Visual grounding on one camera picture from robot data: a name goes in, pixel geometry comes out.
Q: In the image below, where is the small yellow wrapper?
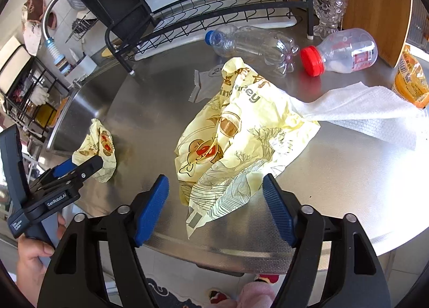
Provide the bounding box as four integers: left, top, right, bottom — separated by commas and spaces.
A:
71, 119, 116, 183

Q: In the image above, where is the large yellow wrapper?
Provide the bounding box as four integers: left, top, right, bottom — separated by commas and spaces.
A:
175, 57, 320, 236

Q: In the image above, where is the chrome kitchen faucet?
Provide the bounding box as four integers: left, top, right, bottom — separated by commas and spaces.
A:
41, 0, 76, 76

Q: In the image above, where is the person's left hand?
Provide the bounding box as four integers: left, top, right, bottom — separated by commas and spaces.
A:
16, 234, 54, 307

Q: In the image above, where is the red patterned slipper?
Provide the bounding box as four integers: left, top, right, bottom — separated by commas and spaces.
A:
254, 274, 279, 285

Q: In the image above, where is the black cloud floor mat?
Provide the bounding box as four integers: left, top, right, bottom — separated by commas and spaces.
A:
147, 277, 201, 308

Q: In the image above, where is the black side shelf rack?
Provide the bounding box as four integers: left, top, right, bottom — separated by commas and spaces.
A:
1, 43, 69, 142

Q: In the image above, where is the pink fuzzy trouser leg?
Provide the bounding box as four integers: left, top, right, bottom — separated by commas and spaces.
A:
208, 281, 276, 308

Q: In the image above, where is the white paper towel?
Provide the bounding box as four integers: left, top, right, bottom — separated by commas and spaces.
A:
290, 82, 428, 153

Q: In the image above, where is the black dish rack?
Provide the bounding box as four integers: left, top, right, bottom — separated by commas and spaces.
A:
82, 0, 314, 73

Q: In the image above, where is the clear plastic wrapper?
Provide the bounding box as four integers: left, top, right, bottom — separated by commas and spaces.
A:
188, 65, 223, 103

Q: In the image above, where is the clear bottle blue cap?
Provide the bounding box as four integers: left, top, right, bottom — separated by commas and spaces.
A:
204, 24, 299, 77

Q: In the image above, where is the orange snack bag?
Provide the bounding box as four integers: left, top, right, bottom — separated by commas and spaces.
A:
392, 44, 429, 108

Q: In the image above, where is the clear bottle red cap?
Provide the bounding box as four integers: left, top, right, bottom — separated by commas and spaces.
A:
299, 28, 378, 77

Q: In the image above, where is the wooden cutting board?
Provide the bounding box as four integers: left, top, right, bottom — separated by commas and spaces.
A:
278, 0, 413, 69

